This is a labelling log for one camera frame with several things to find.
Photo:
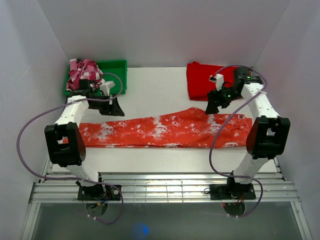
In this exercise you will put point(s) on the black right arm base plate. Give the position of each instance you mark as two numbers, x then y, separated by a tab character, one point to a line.
225	192

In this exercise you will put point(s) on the pink camouflage garment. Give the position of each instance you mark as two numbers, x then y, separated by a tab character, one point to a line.
83	69

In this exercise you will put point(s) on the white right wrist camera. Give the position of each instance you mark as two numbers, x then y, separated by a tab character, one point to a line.
218	79

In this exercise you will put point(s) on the aluminium table frame rail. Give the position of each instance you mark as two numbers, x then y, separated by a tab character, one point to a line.
164	175

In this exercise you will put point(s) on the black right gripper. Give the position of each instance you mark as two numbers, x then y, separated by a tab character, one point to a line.
214	96

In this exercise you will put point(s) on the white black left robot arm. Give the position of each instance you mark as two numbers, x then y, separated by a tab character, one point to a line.
65	144

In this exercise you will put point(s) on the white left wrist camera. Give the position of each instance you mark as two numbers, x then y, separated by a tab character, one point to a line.
106	86

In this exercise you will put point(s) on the folded red trousers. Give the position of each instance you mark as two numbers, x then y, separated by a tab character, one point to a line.
198	80

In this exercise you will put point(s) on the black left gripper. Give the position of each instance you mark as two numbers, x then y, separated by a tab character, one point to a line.
113	109

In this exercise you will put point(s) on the green plastic bin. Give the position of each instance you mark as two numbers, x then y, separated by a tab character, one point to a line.
113	70

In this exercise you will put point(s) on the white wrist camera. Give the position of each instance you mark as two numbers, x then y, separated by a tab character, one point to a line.
106	86
218	79

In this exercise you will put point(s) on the red white tie-dye trousers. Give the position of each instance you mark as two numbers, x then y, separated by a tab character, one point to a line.
190	128

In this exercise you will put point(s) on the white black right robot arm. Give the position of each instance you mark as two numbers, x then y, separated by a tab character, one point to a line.
269	133

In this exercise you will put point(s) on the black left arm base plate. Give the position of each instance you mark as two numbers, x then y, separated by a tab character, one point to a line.
99	193

